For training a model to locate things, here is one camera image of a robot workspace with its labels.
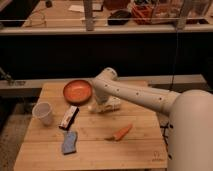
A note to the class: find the small white plastic bottle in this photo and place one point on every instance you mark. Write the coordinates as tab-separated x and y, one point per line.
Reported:
112	104

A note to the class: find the black and white snack bar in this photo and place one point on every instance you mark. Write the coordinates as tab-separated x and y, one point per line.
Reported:
69	118

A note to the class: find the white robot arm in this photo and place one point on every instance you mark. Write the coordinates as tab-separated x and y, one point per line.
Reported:
190	141

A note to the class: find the orange round bowl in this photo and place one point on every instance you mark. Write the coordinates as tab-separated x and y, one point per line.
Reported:
77	91

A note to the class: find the orange toy carrot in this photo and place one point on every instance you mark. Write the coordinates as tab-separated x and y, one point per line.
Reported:
118	135

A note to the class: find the white paper cup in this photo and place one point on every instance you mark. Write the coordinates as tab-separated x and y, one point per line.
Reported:
43	112

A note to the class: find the black object on back bench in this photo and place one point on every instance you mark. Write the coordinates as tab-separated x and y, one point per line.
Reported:
119	17

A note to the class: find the blue sponge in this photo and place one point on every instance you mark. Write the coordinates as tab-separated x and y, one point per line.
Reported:
69	143

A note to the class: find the orange crate on back bench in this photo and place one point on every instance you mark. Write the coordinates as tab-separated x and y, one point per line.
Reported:
142	14

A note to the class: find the white paper sheet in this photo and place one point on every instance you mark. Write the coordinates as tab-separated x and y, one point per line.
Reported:
76	8

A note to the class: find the grey metal post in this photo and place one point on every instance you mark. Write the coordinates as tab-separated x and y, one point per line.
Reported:
183	14
88	15

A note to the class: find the metal clamp bracket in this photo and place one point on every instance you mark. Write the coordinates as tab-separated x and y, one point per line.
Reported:
10	81

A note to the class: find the grey metal post right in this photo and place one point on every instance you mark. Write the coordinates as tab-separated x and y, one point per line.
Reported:
183	14

